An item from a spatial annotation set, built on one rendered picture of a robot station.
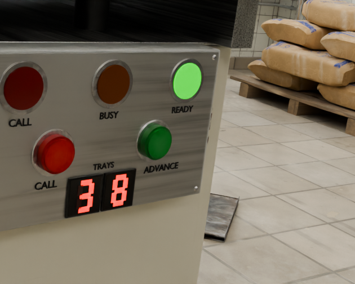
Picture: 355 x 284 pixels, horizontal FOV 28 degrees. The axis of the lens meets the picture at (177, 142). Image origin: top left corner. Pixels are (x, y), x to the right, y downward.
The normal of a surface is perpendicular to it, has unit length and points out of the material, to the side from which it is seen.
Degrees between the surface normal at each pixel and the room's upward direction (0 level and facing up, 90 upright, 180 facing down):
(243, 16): 90
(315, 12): 90
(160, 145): 90
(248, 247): 0
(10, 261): 90
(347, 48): 116
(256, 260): 0
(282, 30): 101
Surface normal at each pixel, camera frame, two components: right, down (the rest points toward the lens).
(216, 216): 0.12, -0.95
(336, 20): -0.73, 0.09
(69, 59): 0.65, 0.29
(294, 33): -0.80, 0.25
